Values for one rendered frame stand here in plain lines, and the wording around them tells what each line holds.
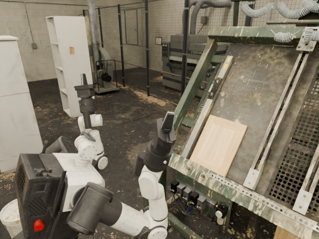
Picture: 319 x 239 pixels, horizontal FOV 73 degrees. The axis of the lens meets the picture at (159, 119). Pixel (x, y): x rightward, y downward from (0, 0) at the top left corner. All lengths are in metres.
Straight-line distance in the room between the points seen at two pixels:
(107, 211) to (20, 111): 2.68
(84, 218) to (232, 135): 1.23
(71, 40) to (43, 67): 4.55
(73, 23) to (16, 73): 2.03
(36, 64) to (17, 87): 6.02
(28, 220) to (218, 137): 1.31
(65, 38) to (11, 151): 2.40
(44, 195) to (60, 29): 4.16
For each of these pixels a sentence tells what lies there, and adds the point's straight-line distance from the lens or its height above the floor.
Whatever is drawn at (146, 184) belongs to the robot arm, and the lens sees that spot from 0.76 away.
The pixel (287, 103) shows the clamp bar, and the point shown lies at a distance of 1.66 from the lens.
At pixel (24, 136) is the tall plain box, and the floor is 0.49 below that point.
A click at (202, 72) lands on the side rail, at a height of 1.48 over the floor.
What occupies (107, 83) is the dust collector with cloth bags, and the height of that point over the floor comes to 0.33.
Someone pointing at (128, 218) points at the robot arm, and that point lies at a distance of 0.86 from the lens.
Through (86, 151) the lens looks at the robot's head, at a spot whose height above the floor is 1.42.
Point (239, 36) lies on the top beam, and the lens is 2.03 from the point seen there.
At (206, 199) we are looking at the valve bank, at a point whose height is 0.74.
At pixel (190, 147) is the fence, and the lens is 1.77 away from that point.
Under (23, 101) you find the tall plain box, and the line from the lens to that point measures 3.32.
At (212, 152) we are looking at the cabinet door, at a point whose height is 0.99.
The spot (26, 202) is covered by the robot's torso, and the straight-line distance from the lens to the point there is 0.89.
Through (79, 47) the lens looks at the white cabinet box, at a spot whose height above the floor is 1.48.
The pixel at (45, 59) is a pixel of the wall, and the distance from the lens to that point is 9.29.
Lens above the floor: 1.88
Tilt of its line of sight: 24 degrees down
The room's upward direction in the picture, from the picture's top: straight up
